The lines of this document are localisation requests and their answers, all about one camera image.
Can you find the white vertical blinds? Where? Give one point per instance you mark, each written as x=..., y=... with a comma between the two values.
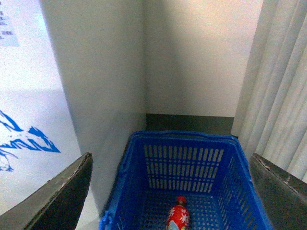
x=271, y=116

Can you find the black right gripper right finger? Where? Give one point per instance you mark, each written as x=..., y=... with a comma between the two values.
x=284, y=196

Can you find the red labelled tea bottle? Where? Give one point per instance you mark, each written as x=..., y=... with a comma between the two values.
x=178, y=216

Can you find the white and blue chest freezer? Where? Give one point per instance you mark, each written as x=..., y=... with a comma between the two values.
x=37, y=138

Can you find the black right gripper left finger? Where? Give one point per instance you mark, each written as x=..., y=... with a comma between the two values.
x=57, y=205

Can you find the blue plastic shopping basket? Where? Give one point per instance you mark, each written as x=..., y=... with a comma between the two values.
x=210, y=171

